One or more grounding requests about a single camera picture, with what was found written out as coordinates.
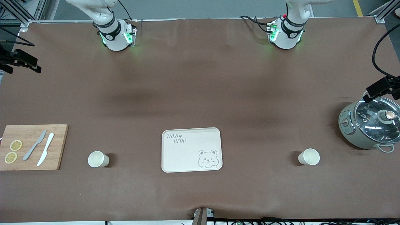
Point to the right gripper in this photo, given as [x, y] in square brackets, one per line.
[9, 59]

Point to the white IKEA cup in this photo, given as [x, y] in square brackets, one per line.
[97, 159]
[309, 156]

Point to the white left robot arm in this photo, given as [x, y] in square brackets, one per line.
[286, 34]

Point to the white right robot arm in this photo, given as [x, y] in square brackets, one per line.
[112, 34]

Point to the beige bear print tray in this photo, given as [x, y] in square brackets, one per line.
[191, 150]

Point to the glass pot lid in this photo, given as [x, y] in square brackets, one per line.
[378, 120]

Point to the green electric cooking pot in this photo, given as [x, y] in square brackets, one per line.
[350, 131]

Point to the grey plastic knife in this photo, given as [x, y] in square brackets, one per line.
[35, 144]

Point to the lemon slice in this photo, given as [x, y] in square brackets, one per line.
[11, 157]
[16, 145]

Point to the white plastic knife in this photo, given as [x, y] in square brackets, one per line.
[46, 149]

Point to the wooden cutting board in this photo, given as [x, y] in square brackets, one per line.
[31, 156]

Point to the brown table cloth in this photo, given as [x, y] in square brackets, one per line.
[200, 87]

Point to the aluminium frame profile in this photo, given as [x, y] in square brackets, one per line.
[22, 11]
[384, 11]

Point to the camera mount post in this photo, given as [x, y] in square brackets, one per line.
[201, 216]

